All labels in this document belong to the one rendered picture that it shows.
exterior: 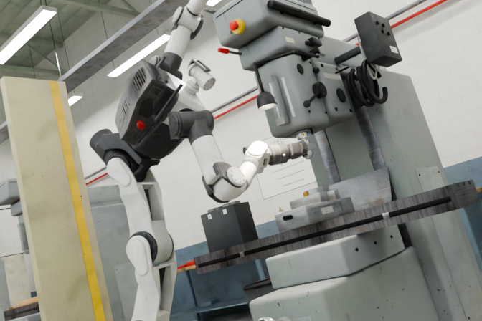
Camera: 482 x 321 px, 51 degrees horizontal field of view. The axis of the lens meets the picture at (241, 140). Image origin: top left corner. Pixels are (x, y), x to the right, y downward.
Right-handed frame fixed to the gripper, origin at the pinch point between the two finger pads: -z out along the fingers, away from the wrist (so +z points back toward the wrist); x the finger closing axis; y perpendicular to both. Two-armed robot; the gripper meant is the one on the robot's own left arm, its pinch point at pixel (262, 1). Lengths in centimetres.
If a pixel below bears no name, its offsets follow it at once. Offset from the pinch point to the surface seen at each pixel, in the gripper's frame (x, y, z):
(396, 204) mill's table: 37, -88, -50
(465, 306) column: 8, -102, -123
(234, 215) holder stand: -42, -82, -30
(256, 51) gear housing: 1.8, -28.2, -1.9
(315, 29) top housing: 7.8, -5.1, -25.3
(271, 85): 4.3, -42.1, -10.6
